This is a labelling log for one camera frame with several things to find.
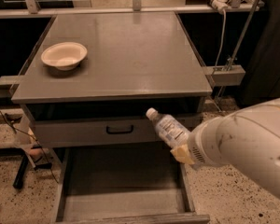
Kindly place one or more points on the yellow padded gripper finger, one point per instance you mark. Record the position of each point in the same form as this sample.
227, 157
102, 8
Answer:
182, 154

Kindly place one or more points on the clear plastic water bottle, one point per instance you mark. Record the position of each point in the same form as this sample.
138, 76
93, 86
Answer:
169, 130

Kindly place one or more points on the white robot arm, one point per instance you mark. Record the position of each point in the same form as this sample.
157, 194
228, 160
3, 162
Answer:
248, 139

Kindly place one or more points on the closed grey upper drawer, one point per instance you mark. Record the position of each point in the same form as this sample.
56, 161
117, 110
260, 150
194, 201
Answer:
91, 132

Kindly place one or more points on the open grey lower drawer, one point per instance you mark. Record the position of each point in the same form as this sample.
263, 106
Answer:
124, 184

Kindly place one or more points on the grey cabinet with counter top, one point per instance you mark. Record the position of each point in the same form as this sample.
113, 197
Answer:
135, 61

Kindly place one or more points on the dark cabinet at right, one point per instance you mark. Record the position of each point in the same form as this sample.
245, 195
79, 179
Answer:
262, 78

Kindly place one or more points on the white paper bowl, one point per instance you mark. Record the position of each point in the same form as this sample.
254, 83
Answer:
64, 56

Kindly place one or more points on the diagonal metal rod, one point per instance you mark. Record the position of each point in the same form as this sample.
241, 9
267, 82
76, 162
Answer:
230, 61

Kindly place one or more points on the black floor stand leg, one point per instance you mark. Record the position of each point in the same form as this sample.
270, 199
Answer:
32, 156

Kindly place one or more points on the black drawer handle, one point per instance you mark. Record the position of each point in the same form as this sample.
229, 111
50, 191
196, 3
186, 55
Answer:
119, 130

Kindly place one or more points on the grey metal side bracket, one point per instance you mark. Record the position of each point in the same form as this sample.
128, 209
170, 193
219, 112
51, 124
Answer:
223, 78

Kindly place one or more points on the grey left side bracket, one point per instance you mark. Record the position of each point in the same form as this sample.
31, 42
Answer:
8, 85

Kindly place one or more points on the grey rear rail shelf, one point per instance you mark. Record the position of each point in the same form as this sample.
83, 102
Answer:
48, 12

